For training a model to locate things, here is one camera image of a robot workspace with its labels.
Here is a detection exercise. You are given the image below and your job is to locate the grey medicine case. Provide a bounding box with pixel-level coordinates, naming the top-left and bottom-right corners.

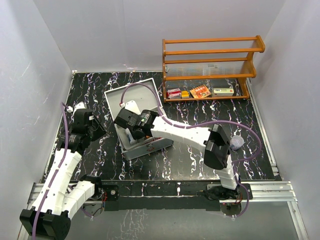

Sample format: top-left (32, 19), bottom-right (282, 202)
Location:
top-left (104, 78), bottom-right (174, 161)

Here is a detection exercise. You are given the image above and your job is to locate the blue white tube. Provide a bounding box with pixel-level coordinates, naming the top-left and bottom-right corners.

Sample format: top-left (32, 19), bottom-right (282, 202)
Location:
top-left (125, 128), bottom-right (136, 145)

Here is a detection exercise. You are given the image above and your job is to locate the grey divided tray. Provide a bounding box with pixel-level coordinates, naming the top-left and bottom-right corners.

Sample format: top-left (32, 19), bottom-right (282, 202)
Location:
top-left (114, 124), bottom-right (150, 150)

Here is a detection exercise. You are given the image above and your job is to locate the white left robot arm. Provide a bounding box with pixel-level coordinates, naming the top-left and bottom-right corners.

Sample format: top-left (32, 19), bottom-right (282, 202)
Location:
top-left (19, 102), bottom-right (106, 240)

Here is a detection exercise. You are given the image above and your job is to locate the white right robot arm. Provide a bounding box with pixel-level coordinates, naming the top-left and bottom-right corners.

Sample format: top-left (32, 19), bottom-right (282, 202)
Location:
top-left (114, 108), bottom-right (241, 199)

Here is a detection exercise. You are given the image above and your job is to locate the red white medicine box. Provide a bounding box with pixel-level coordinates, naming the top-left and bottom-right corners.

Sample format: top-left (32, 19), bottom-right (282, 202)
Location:
top-left (166, 88), bottom-right (182, 99)

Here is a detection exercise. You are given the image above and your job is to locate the orange medicine packet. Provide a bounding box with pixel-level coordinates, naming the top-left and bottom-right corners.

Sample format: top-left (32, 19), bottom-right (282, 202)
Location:
top-left (189, 84), bottom-right (211, 99)

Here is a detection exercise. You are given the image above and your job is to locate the long white medicine box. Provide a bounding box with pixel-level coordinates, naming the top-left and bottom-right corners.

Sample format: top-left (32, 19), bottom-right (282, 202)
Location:
top-left (212, 87), bottom-right (235, 97)

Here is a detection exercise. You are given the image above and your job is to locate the small yellow box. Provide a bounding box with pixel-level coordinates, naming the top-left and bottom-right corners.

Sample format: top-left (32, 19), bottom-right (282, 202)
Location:
top-left (181, 90), bottom-right (190, 99)

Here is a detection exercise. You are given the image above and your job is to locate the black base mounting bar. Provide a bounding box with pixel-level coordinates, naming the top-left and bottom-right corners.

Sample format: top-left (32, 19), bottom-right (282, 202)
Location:
top-left (98, 180), bottom-right (253, 214)

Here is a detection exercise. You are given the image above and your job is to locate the orange wooden shelf rack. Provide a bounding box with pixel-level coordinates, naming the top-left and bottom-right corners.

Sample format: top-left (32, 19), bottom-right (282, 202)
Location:
top-left (162, 35), bottom-right (266, 102)

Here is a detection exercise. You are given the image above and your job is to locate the clear round container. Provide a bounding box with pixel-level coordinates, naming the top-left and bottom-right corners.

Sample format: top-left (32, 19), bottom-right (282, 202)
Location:
top-left (230, 135), bottom-right (245, 151)

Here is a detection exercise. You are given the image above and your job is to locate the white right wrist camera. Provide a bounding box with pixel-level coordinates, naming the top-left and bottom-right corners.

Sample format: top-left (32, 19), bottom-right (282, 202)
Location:
top-left (119, 100), bottom-right (141, 115)

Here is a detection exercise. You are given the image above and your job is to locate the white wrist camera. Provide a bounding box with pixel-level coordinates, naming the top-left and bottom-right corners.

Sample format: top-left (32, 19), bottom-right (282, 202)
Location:
top-left (66, 101), bottom-right (87, 114)
top-left (119, 100), bottom-right (141, 115)

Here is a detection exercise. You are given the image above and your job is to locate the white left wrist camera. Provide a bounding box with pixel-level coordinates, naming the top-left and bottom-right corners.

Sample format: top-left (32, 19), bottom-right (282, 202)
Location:
top-left (66, 101), bottom-right (87, 114)

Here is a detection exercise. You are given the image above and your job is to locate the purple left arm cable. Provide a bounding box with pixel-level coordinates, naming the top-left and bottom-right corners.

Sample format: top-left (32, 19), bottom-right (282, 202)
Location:
top-left (31, 101), bottom-right (93, 240)

